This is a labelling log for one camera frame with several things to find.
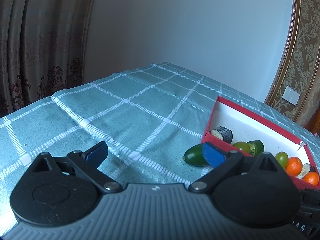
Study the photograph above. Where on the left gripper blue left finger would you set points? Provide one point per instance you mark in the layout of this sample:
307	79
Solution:
86	166

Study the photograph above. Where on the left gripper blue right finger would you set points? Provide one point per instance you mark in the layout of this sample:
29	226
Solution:
224	165

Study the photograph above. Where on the green tomato small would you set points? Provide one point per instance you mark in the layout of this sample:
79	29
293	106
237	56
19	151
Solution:
243	146

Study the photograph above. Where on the dark cylinder piece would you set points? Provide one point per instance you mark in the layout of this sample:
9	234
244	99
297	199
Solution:
222	133
306	168

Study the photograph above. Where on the green cucumber end piece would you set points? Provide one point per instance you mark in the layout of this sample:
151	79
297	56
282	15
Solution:
194	156

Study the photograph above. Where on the green cucumber cut piece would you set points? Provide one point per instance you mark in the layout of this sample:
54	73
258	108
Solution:
256	147

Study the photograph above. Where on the orange mandarin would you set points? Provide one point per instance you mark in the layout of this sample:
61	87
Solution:
312	178
294	166

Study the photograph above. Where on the red shallow cardboard tray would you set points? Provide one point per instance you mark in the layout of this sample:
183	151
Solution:
248	126

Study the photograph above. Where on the green plaid tablecloth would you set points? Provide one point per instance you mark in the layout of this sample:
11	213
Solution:
148	117

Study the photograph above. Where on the ornate wallpaper panel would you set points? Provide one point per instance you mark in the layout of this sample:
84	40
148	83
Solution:
299	64

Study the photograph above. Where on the patterned brown curtain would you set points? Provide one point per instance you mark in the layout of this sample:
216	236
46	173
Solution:
42	49

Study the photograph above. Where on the white wall switch panel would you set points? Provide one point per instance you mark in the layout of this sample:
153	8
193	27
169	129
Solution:
291	96

